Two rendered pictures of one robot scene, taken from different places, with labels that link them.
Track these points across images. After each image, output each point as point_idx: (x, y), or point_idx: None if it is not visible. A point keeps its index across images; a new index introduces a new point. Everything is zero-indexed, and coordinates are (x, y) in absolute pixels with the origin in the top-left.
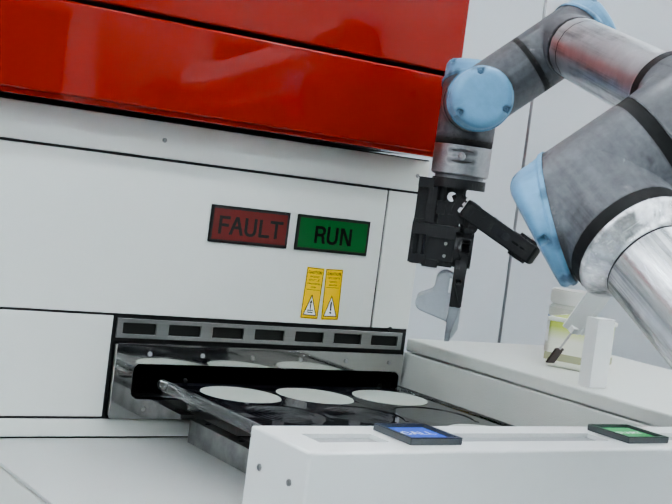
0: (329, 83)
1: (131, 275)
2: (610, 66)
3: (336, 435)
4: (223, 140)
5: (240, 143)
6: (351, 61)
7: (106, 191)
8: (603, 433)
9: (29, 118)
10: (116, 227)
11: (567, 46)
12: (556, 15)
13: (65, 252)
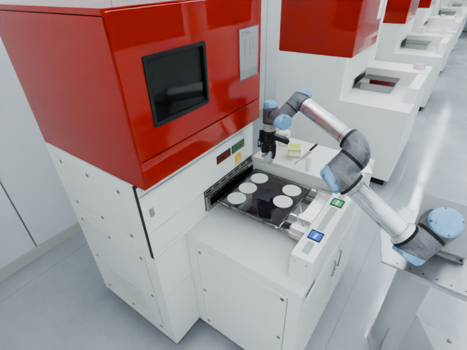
0: (237, 118)
1: (205, 182)
2: (329, 127)
3: (304, 246)
4: None
5: None
6: (240, 110)
7: (197, 169)
8: (334, 205)
9: None
10: (200, 175)
11: (308, 112)
12: (298, 96)
13: (192, 187)
